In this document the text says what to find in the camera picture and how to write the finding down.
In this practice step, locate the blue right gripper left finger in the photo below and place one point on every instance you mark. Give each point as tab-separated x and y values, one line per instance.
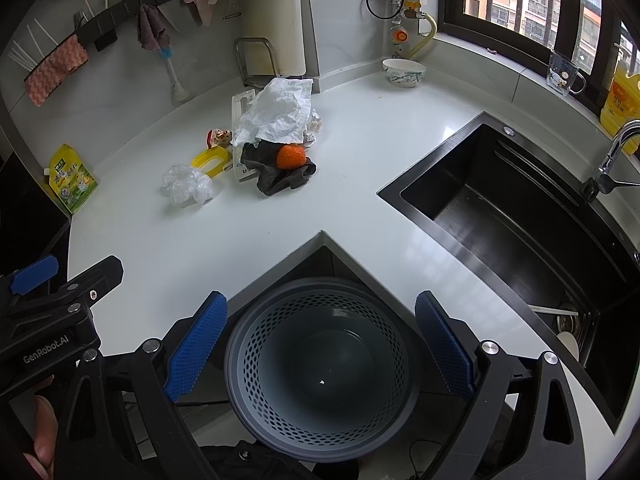
190	342

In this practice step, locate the yellow plastic piece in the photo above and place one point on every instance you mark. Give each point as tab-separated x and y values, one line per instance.
212	161

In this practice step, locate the white patterned ceramic bowl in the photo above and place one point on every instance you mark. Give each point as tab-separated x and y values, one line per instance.
403	73

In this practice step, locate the yellow gas hose valve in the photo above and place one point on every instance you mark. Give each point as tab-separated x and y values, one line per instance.
412	30

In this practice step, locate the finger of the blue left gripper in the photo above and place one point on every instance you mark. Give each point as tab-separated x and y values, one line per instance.
25	280
93	284

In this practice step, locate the dark grey cloth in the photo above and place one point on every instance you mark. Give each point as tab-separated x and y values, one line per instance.
261	157

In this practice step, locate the metal cutting board rack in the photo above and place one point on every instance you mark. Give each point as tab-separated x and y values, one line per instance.
256	60

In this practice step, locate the pink wavy sponge cloth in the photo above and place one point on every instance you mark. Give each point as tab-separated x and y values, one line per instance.
49	74

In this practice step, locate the clear plastic bag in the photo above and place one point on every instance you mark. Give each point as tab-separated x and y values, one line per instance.
183	183

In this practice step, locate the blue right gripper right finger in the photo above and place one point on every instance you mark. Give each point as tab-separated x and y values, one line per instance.
453	361

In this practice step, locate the blue white bottle brush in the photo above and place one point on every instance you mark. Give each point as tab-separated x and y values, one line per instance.
178	92

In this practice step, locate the white cutting board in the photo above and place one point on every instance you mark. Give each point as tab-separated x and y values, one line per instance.
281	22

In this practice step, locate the black stovetop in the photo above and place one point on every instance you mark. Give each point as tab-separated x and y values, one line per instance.
32	226

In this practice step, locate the person's left hand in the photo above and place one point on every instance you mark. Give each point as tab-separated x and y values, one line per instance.
46	432

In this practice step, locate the chrome faucet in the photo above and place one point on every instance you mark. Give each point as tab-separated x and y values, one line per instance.
601	182

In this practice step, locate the black kitchen sink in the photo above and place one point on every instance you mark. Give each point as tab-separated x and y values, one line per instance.
516	218

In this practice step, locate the yellow green detergent pouch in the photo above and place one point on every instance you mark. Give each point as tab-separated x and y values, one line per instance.
69	178

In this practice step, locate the glass mug with print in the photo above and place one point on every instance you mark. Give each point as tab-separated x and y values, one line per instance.
563	76

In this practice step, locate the grey perforated trash bin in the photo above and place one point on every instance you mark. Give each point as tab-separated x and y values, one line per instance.
321	370

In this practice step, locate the purple grey hanging rag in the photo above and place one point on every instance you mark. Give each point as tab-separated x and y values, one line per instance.
152	32

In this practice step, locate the red white snack wrapper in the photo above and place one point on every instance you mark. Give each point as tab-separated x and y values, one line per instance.
218	137

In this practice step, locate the yellow oil bottle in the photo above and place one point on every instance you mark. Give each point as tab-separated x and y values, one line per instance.
623	100

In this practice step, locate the black wall hook rail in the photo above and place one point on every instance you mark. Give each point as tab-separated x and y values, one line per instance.
109	19

